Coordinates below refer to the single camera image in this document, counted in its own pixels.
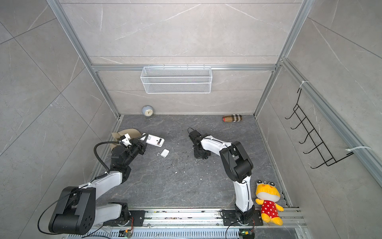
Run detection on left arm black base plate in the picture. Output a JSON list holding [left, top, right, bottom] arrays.
[[103, 210, 146, 227]]

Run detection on yellow plush toy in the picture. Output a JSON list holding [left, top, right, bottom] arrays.
[[255, 180, 284, 226]]

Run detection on black wall hook rack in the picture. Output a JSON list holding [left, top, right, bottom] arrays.
[[285, 89, 354, 169]]

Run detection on white wire mesh basket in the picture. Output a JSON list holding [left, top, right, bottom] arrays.
[[140, 66, 213, 94]]

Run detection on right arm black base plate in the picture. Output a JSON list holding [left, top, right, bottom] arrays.
[[220, 209, 263, 227]]

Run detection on small grey desk clock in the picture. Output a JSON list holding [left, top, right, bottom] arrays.
[[142, 105, 154, 120]]

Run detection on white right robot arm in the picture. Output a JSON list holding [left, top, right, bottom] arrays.
[[189, 129, 254, 221]]

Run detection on aluminium front rail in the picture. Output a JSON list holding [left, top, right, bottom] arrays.
[[58, 208, 308, 229]]

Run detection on beige cap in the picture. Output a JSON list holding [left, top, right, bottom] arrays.
[[110, 128, 142, 150]]

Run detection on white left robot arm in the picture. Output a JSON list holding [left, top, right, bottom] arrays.
[[48, 134, 149, 235]]

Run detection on white remote control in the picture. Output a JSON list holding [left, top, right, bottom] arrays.
[[146, 134, 165, 147]]

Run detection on white remote battery cover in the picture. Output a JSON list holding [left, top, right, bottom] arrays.
[[160, 149, 169, 158]]

